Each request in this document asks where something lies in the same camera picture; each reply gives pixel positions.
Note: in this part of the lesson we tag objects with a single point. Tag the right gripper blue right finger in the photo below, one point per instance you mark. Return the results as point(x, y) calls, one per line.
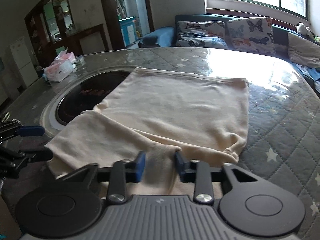
point(196, 172)

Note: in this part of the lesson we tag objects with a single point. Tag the dark wooden side table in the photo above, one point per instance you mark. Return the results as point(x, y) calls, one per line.
point(88, 41)

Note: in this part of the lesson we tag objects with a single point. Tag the dark wooden display cabinet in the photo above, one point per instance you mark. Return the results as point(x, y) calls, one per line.
point(49, 24)

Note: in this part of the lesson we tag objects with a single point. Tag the grey plain cushion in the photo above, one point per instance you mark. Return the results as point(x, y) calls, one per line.
point(303, 52)

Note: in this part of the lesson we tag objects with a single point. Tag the cream beige sweatshirt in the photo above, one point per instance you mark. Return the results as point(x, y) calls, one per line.
point(159, 112)

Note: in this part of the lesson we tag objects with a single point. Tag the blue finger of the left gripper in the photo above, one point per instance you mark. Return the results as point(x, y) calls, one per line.
point(13, 162)
point(11, 129)

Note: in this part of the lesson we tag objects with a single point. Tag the white refrigerator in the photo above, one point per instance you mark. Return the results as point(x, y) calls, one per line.
point(23, 61)

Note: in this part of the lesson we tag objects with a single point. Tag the panda plush toy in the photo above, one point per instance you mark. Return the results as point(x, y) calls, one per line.
point(303, 30)

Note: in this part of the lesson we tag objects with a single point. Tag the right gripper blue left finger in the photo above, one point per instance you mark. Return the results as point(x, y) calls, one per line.
point(124, 172)

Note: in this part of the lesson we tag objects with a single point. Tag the black round induction cooktop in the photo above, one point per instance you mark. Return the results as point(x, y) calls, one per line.
point(87, 94)

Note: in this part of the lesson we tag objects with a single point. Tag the blue sofa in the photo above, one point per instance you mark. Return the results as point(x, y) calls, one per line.
point(166, 37)

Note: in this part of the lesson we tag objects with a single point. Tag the pink tissue pack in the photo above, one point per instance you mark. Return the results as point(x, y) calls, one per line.
point(61, 67)

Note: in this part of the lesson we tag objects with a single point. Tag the butterfly pillow lying flat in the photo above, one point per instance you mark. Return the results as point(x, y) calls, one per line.
point(210, 34)

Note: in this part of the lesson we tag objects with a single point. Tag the butterfly pillow upright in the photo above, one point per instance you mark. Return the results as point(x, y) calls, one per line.
point(252, 34)

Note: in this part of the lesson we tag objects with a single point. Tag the blue small cabinet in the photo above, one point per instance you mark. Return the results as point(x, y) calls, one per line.
point(128, 30)

